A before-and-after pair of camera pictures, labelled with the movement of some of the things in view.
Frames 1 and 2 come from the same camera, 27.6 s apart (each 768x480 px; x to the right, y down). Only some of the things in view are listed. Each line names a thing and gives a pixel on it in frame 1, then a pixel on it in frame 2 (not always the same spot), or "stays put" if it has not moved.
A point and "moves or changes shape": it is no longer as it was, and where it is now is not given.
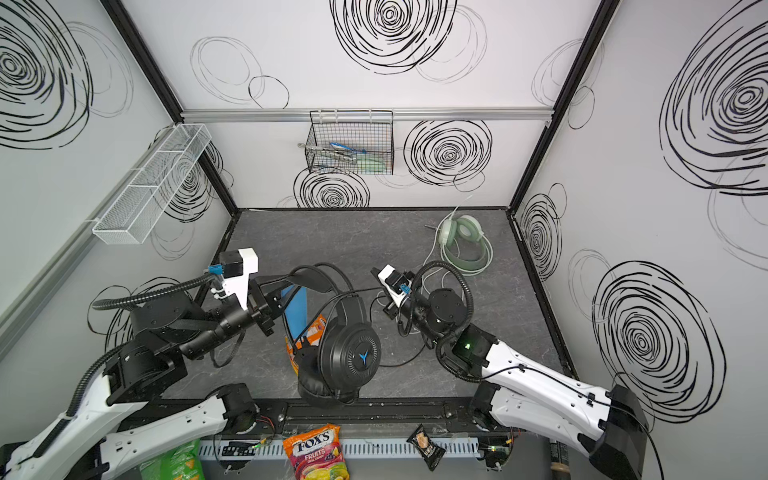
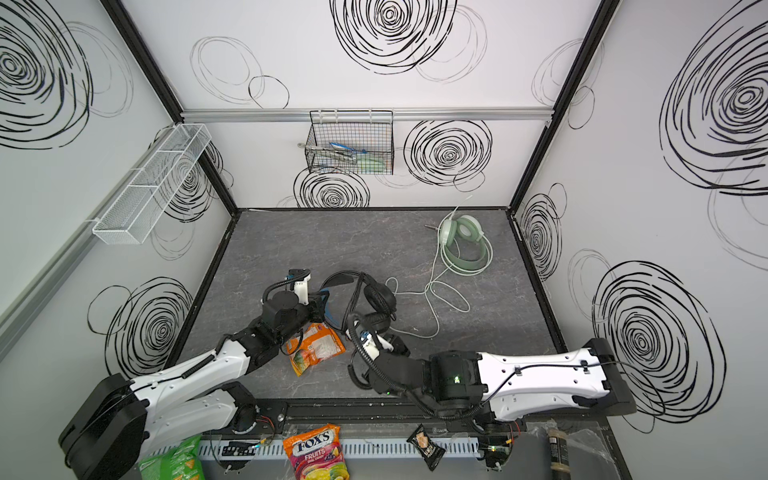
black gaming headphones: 340,362 moves or changes shape
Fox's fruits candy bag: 317,454 stays put
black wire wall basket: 351,142 stays put
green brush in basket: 346,159 stays put
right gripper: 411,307 → 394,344
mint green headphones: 464,228 stays put
